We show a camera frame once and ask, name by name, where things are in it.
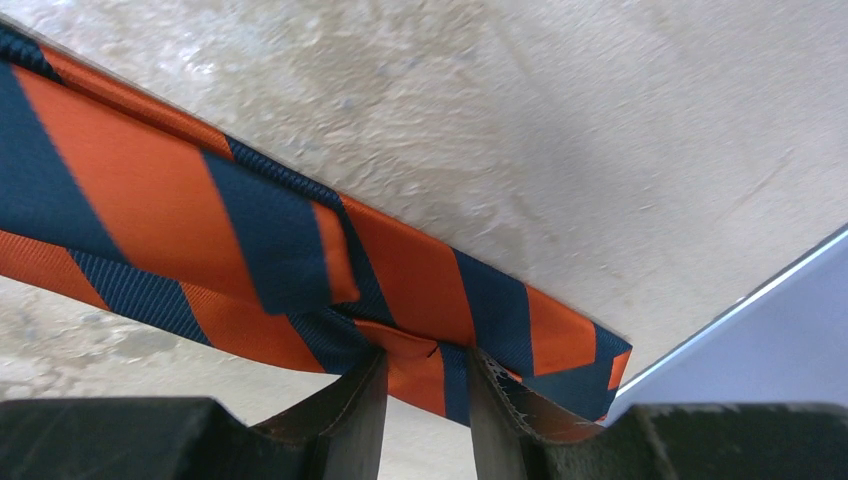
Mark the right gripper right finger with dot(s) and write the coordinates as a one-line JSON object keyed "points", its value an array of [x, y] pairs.
{"points": [[518, 434]]}

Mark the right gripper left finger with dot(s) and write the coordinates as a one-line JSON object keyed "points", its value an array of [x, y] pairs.
{"points": [[335, 433]]}

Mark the orange navy striped tie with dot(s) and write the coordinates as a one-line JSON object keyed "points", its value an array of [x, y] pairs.
{"points": [[120, 201]]}

